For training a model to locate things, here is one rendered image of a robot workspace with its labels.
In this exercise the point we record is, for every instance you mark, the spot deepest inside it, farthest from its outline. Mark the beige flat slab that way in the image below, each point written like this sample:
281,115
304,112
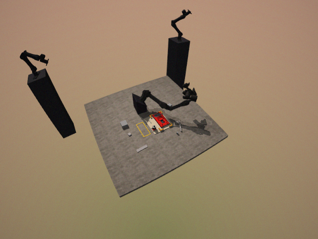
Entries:
151,121

